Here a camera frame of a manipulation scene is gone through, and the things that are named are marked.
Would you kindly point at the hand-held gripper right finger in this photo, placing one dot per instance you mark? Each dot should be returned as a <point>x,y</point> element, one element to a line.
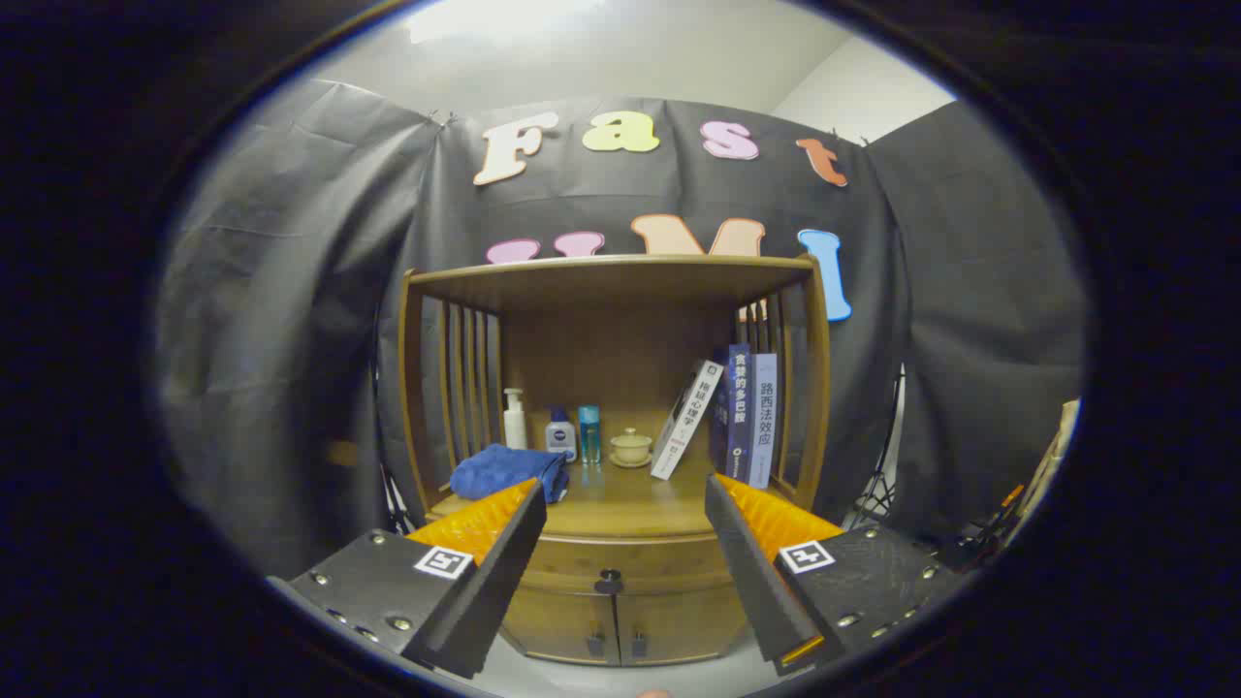
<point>751,582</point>

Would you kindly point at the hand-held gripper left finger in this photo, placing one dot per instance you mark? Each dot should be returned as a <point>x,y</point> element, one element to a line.
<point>494,591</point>

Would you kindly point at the wooden drawer with black knob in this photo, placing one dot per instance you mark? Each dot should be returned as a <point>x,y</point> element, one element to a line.
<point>640,557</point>

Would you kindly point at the wooden countertop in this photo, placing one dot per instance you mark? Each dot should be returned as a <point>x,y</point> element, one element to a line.
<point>620,504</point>

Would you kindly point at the wooden cabinet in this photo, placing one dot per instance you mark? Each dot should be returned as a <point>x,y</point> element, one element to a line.
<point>620,359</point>

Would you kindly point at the folded blue towel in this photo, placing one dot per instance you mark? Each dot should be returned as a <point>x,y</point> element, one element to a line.
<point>494,470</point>

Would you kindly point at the black tripod stand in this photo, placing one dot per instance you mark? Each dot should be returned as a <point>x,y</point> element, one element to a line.
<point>877,496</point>

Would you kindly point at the pale grey book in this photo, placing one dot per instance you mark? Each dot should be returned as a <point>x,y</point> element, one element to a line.
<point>764,422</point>

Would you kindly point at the dark blue book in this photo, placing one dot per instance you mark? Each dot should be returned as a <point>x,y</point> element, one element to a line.
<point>737,417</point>

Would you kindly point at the white pump bottle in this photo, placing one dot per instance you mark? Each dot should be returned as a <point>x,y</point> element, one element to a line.
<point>515,427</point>

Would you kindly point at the white bottle with blue cap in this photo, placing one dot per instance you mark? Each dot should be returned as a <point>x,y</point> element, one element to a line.
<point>560,438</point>

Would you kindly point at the white book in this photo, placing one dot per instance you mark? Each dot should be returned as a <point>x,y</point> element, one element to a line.
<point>686,422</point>

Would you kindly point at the cream lidded teacup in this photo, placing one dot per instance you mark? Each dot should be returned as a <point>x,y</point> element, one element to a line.
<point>631,448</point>

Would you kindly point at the clear blue bottle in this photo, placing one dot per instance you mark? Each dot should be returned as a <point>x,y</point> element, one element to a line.
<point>589,436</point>

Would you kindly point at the black equipment with orange part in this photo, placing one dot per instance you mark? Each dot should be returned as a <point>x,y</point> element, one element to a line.
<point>989,538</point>

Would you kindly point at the pale wooden board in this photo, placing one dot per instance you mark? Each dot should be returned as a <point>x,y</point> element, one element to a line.
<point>1059,446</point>

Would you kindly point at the black backdrop cloth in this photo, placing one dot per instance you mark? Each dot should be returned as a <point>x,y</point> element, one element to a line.
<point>291,291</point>

